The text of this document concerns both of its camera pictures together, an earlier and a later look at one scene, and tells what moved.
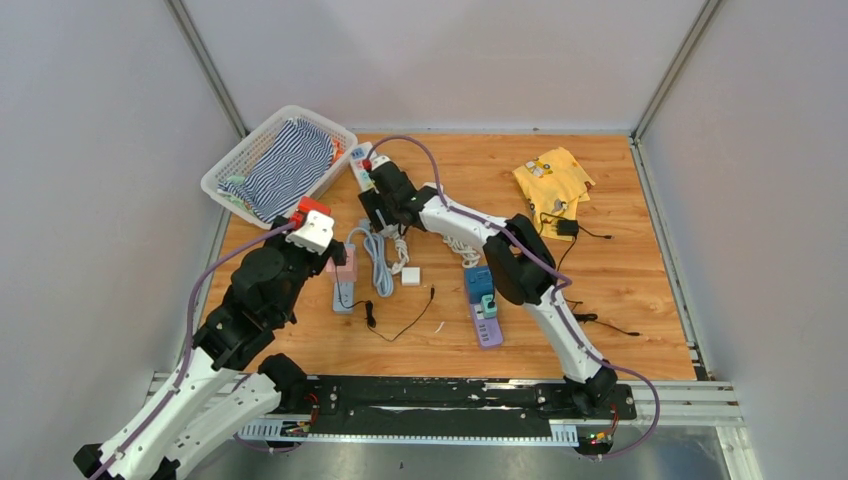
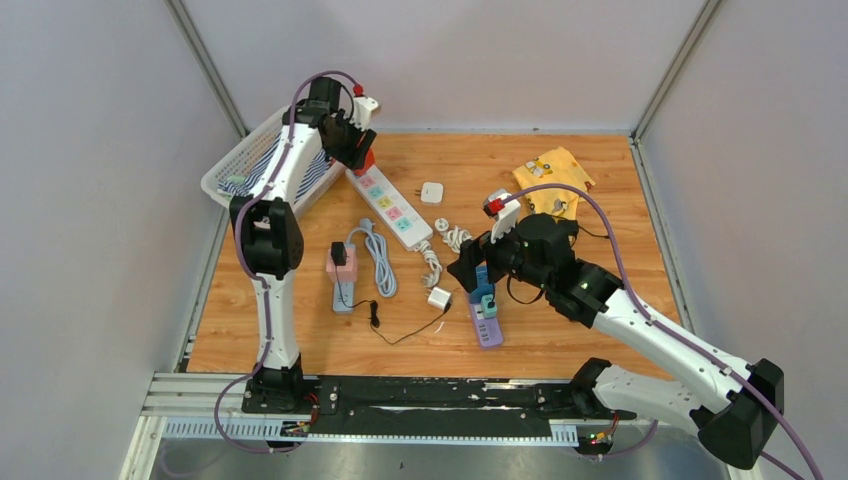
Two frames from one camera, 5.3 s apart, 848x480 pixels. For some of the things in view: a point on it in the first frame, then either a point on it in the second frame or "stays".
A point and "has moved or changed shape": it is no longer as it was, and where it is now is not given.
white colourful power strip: [362, 165] has moved or changed shape
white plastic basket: [299, 154] stays
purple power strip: [488, 328] stays
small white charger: [411, 276] -> [438, 298]
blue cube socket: [479, 282] stays
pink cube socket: [344, 273] stays
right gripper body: [372, 202] -> [505, 258]
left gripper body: [312, 262] -> [346, 137]
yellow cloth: [554, 186] stays
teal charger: [489, 312] stays
